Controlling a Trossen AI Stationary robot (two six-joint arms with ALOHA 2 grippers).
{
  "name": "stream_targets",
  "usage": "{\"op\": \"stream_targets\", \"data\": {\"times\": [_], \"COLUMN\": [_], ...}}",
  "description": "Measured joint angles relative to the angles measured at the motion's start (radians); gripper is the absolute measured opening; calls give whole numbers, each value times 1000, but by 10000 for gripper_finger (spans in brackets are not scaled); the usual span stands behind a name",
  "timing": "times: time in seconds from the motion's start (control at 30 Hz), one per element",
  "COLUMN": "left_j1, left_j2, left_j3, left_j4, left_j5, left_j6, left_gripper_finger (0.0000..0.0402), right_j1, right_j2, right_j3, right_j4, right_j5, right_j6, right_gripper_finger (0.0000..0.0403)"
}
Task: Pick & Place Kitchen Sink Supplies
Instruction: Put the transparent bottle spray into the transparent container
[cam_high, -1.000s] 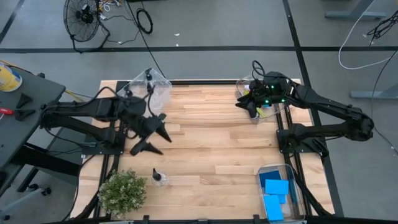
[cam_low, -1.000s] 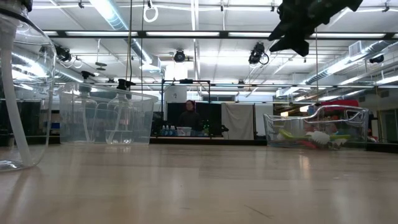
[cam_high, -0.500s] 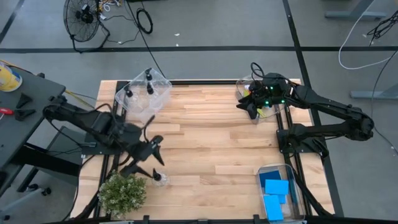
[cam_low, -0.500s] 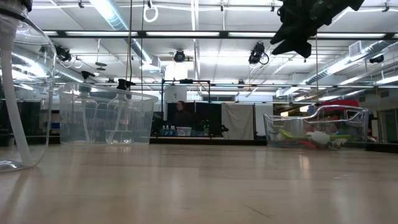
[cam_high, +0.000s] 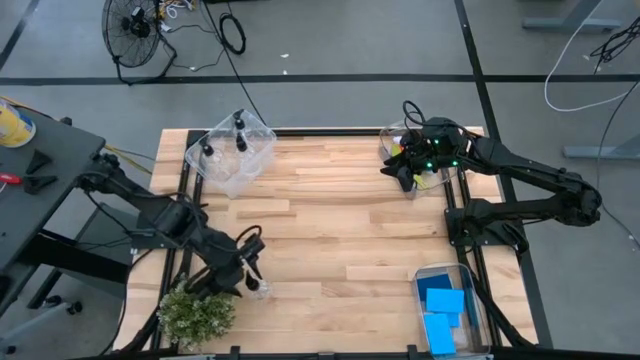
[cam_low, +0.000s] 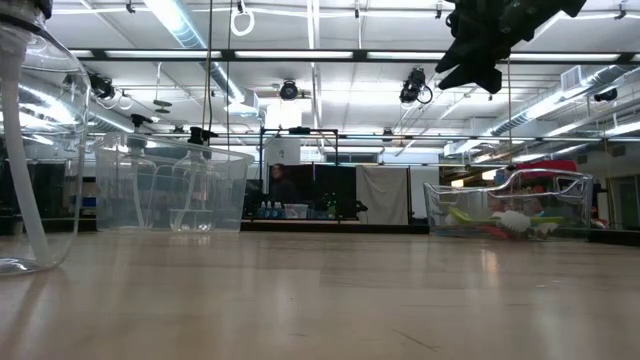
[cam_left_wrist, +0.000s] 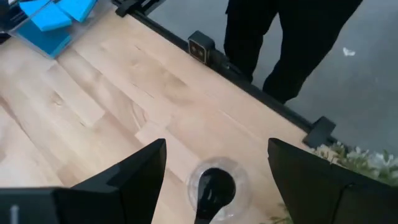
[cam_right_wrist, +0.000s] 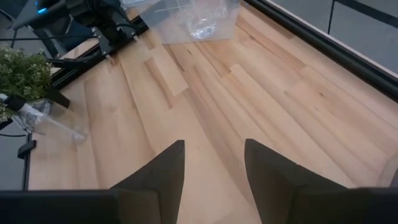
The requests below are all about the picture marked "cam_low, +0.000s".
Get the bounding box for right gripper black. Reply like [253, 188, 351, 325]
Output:
[435, 0, 587, 95]

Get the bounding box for green dish brush white bristles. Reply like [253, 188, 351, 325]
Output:
[446, 205, 566, 234]

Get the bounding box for clear soap bottle black pump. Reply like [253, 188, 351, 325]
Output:
[169, 126, 221, 233]
[117, 113, 162, 231]
[0, 0, 92, 277]

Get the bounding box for red cabinet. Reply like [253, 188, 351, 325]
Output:
[514, 159, 579, 174]

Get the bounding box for white panel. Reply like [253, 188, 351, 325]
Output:
[408, 165, 441, 221]

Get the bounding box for grey hanging cloth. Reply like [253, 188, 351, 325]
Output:
[355, 165, 410, 226]

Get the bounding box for black aluminium crossbeam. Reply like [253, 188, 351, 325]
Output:
[69, 48, 640, 65]

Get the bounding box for red dish brush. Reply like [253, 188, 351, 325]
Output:
[469, 225, 511, 240]

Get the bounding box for black partition screen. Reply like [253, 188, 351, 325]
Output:
[267, 163, 359, 221]

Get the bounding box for round black spotlight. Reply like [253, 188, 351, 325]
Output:
[278, 79, 300, 102]

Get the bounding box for person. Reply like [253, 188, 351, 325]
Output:
[269, 163, 299, 206]

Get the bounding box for large square clear plastic tub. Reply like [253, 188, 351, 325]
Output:
[93, 132, 255, 234]

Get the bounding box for black camera with cable loop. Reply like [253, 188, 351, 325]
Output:
[89, 73, 119, 101]
[398, 67, 434, 106]

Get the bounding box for thin hanging cable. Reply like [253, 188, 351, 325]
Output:
[505, 59, 513, 166]
[202, 0, 214, 131]

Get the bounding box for clear bin with handle cutouts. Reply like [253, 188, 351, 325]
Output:
[423, 168, 595, 241]

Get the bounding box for black metal frame stand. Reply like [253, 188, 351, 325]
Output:
[258, 126, 340, 221]

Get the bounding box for black aluminium table frame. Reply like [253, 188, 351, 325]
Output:
[0, 218, 640, 246]

